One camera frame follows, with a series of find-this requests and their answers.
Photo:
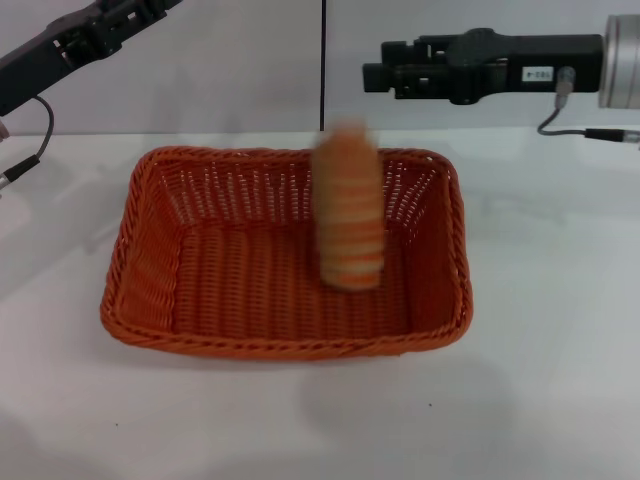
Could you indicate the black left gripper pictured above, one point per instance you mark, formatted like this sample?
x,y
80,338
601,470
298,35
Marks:
x,y
40,60

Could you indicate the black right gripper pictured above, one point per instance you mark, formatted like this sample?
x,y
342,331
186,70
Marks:
x,y
515,65

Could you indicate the striped orange toy bread roll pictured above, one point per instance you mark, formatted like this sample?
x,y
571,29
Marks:
x,y
350,215

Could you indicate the orange woven plastic basket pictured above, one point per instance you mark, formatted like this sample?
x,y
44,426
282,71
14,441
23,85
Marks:
x,y
280,300

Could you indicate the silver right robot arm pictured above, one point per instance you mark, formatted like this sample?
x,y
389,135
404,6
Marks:
x,y
622,60

